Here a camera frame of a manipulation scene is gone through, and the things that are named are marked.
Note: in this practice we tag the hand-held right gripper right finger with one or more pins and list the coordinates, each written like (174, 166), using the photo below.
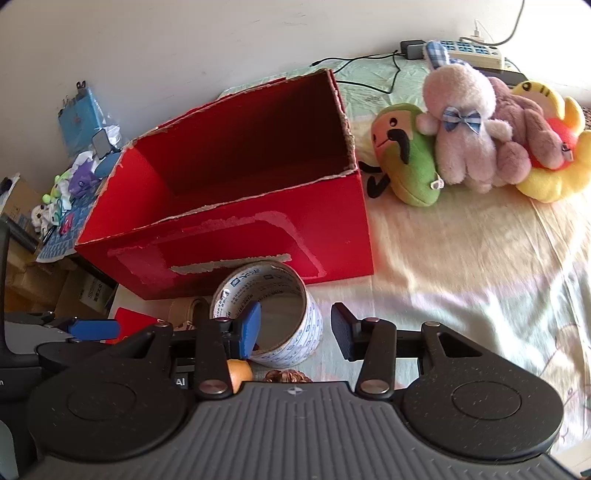
(342, 330)

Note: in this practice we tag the brown woven mat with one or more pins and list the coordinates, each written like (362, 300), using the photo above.
(586, 115)

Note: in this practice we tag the beige power strip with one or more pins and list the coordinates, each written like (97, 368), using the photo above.
(480, 55)

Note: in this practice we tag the black charger adapter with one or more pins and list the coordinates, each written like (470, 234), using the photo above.
(412, 50)

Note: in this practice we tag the blue oval case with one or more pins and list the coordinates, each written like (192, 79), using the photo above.
(108, 165)

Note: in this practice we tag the orange gourd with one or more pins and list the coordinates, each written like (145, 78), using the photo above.
(240, 374)

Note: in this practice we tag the blue bag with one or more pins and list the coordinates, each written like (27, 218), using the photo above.
(78, 120)

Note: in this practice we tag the mauve plush toy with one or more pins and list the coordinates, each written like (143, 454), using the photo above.
(526, 124)

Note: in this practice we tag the dark smartphone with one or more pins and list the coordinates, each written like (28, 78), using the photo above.
(508, 76)

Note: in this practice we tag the green plush toy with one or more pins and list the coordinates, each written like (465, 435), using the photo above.
(411, 170)

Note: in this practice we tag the red cardboard box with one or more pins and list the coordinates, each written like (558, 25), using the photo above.
(277, 240)

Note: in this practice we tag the pink rabbit plush toy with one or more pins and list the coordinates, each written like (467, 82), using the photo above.
(461, 120)

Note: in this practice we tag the yellow plush toy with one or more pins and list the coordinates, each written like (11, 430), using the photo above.
(554, 184)

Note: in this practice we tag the printed packing tape roll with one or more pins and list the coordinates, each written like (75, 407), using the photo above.
(240, 284)

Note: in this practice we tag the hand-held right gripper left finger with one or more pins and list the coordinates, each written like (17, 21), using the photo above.
(250, 325)

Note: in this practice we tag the brown pine cone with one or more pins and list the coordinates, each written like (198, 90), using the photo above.
(288, 376)

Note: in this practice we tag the small red box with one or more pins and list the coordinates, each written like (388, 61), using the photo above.
(131, 323)

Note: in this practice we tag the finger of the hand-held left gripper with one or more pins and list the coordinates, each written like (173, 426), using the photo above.
(94, 328)

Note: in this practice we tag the green toy figure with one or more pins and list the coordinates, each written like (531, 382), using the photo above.
(55, 189)

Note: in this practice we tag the white crumpled tissue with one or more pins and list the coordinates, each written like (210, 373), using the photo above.
(84, 161)

